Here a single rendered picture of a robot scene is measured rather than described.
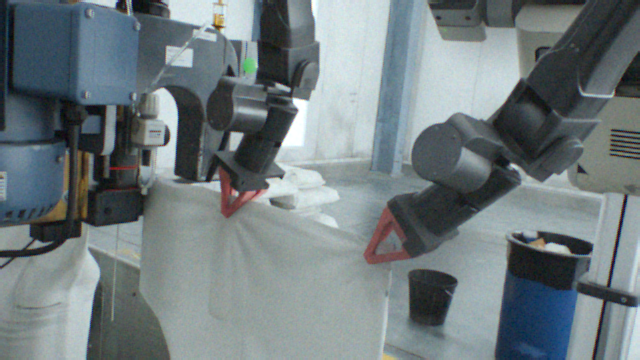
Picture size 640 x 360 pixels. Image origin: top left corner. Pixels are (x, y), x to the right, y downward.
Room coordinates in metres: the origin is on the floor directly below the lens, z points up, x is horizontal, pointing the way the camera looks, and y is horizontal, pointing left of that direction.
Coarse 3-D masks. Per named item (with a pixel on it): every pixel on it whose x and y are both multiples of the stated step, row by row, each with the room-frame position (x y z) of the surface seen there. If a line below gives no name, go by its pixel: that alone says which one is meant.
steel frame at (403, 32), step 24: (408, 0) 9.43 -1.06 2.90; (408, 24) 9.40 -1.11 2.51; (408, 48) 9.21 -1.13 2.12; (384, 72) 9.44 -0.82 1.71; (408, 72) 9.29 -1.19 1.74; (384, 96) 9.52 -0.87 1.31; (408, 96) 9.38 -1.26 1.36; (384, 120) 9.52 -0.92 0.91; (384, 144) 9.49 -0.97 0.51; (384, 168) 9.46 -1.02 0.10
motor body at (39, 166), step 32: (0, 0) 0.53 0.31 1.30; (32, 0) 0.55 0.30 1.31; (64, 0) 0.60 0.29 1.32; (0, 32) 0.53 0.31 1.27; (0, 64) 0.53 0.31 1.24; (0, 96) 0.53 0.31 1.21; (32, 96) 0.55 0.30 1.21; (0, 128) 0.53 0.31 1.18; (32, 128) 0.55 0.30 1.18; (0, 160) 0.52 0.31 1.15; (32, 160) 0.54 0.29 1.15; (64, 160) 0.60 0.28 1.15; (0, 192) 0.52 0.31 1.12; (32, 192) 0.54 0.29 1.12; (0, 224) 0.53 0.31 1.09
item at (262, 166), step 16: (240, 144) 0.79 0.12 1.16; (256, 144) 0.77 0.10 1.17; (272, 144) 0.78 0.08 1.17; (224, 160) 0.78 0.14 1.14; (240, 160) 0.79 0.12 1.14; (256, 160) 0.78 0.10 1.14; (272, 160) 0.80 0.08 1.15; (240, 176) 0.76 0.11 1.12; (256, 176) 0.78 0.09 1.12; (272, 176) 0.81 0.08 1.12
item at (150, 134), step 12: (156, 96) 0.84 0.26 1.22; (144, 108) 0.83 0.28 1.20; (156, 108) 0.84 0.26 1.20; (132, 120) 0.84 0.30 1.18; (144, 120) 0.82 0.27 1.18; (156, 120) 0.84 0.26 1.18; (144, 132) 0.82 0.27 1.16; (156, 132) 0.83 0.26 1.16; (132, 144) 0.85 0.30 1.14; (144, 144) 0.82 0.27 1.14; (156, 144) 0.84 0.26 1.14; (144, 192) 0.84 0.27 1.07
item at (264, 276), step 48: (192, 192) 0.84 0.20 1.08; (144, 240) 0.91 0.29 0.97; (192, 240) 0.85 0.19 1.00; (240, 240) 0.82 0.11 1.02; (288, 240) 0.74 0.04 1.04; (336, 240) 0.69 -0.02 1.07; (144, 288) 0.90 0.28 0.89; (192, 288) 0.85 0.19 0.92; (240, 288) 0.81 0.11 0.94; (288, 288) 0.73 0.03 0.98; (336, 288) 0.68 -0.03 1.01; (384, 288) 0.64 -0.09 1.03; (192, 336) 0.82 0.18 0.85; (240, 336) 0.79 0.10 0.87; (288, 336) 0.73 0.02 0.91; (336, 336) 0.67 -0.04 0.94; (384, 336) 0.64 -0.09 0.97
